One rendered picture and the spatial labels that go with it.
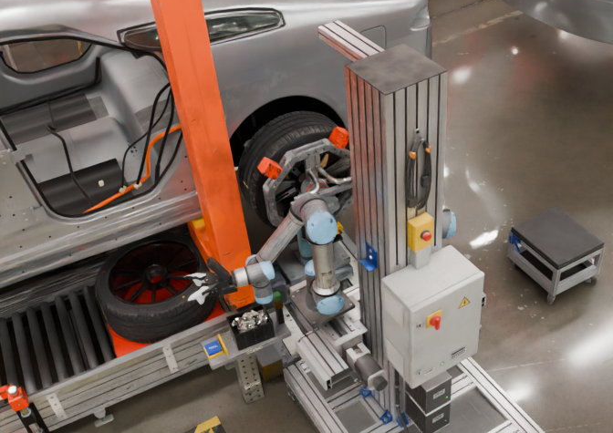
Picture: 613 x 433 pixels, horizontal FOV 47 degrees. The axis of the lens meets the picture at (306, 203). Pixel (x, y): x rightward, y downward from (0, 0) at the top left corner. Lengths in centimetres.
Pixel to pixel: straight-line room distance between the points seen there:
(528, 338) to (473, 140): 195
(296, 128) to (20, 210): 141
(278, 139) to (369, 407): 142
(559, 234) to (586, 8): 170
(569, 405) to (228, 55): 245
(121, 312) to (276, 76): 147
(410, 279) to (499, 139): 305
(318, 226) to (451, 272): 54
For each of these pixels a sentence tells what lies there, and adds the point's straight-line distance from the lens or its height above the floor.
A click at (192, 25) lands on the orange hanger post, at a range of 280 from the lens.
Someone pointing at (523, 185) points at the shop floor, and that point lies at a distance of 523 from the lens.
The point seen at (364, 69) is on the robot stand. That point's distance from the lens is 243.
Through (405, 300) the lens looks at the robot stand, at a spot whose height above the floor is 123.
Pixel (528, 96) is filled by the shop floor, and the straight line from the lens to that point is 623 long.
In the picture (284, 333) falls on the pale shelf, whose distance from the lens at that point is 364.
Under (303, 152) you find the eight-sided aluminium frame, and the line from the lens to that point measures 362.
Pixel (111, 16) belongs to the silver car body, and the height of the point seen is 190.
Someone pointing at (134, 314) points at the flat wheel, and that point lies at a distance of 385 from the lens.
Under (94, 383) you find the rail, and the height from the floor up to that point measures 33.
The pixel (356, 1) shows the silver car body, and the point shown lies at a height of 169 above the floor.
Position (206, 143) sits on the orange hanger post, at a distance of 304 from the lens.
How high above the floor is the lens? 320
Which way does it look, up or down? 39 degrees down
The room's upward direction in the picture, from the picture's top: 7 degrees counter-clockwise
